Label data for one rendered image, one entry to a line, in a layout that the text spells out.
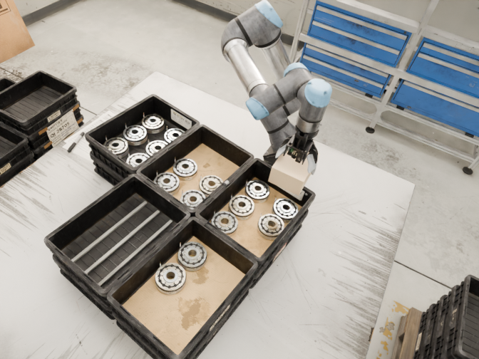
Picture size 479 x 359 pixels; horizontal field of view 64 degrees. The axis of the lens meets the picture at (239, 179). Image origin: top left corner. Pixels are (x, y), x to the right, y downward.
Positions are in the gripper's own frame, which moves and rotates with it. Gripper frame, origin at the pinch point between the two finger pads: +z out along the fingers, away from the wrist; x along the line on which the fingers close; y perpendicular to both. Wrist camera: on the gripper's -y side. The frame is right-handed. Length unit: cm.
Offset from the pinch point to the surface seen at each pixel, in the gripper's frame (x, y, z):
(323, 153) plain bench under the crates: 3, -56, 40
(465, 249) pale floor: 111, -103, 110
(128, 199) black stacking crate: -53, 29, 27
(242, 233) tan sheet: -7.6, 18.8, 26.6
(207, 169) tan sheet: -35.9, -1.9, 26.8
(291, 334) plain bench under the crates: 25, 39, 40
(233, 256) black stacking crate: -4.9, 32.4, 20.9
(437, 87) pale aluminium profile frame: 50, -181, 51
